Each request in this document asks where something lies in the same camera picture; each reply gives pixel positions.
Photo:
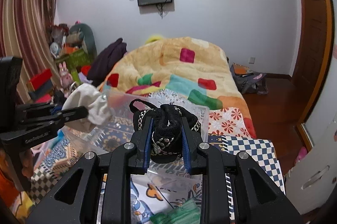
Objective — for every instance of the orange patchwork fleece blanket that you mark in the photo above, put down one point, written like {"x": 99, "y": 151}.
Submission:
{"x": 195, "y": 69}

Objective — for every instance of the dark purple garment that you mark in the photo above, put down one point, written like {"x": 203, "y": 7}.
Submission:
{"x": 105, "y": 61}

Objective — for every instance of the green cardboard box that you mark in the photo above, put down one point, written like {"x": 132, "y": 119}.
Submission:
{"x": 73, "y": 60}

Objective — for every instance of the grey backpack on floor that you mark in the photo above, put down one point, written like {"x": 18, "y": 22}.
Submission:
{"x": 249, "y": 81}

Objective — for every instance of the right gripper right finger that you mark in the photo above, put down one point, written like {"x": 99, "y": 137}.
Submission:
{"x": 194, "y": 162}

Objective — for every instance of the brown wooden door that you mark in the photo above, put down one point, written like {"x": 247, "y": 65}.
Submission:
{"x": 314, "y": 52}

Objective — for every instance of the white sliding wardrobe door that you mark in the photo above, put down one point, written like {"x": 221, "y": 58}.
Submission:
{"x": 311, "y": 181}

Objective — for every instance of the left hand on handle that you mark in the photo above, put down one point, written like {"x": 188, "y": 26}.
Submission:
{"x": 26, "y": 158}

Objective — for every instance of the grey green plush pillow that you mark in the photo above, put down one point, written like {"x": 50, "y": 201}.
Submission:
{"x": 88, "y": 43}

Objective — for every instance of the clear plastic storage box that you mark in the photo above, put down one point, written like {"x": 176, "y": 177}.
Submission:
{"x": 108, "y": 184}

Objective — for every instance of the pink rabbit plush toy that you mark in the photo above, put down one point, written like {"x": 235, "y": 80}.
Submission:
{"x": 66, "y": 79}

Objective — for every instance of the striped red curtain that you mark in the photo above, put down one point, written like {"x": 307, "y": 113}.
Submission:
{"x": 25, "y": 33}

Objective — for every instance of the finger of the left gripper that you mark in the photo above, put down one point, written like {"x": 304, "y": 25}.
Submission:
{"x": 72, "y": 114}
{"x": 54, "y": 107}

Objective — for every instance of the white cloth sock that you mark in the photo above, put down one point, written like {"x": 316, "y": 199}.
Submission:
{"x": 94, "y": 101}

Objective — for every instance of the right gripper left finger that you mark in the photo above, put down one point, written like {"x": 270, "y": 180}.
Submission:
{"x": 140, "y": 159}

